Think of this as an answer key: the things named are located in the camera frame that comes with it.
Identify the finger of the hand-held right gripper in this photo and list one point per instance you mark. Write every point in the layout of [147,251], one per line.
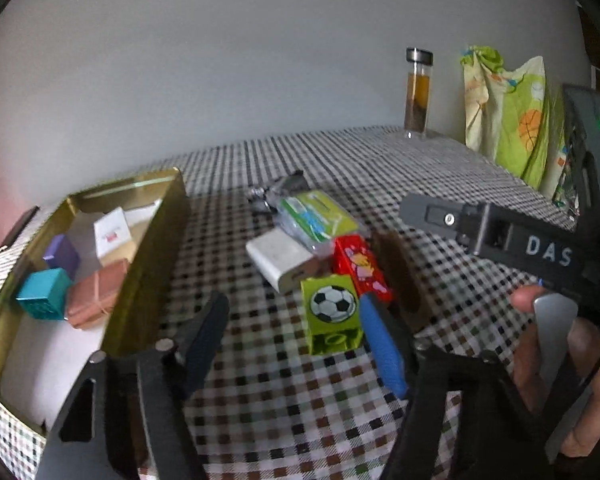
[430,215]

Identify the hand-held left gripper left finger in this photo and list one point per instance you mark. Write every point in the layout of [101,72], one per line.
[207,325]

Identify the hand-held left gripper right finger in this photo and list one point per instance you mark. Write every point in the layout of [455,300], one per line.
[380,335]

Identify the green soccer ball toy block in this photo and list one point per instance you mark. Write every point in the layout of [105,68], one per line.
[330,310]

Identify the green dental floss pick box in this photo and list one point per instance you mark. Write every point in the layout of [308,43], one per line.
[317,220]

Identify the brown paper box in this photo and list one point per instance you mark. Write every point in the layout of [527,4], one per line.
[97,295]

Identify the white box with patterned side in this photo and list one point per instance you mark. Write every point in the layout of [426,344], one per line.
[111,235]

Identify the silver packet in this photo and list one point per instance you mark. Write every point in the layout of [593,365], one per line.
[275,192]

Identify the purple toy block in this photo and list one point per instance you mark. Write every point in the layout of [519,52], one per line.
[60,257]

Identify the teal toy block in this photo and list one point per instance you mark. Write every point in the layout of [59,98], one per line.
[42,295]

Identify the gold tin box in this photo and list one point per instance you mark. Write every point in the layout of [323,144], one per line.
[30,355]

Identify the person's right hand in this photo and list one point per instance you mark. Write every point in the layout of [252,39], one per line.
[522,340]

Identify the dark brown wooden piece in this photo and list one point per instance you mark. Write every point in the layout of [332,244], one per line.
[402,280]

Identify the red toy block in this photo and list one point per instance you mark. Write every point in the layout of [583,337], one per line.
[362,270]

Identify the white power bank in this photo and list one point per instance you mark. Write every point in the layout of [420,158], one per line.
[280,260]

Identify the checkered tablecloth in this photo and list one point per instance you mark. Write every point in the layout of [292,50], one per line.
[280,410]

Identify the glass tea bottle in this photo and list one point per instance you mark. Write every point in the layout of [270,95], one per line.
[418,100]

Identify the green yellow printed cloth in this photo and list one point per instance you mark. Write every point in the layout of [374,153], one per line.
[515,125]

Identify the black phone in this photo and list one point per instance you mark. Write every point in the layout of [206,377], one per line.
[15,230]

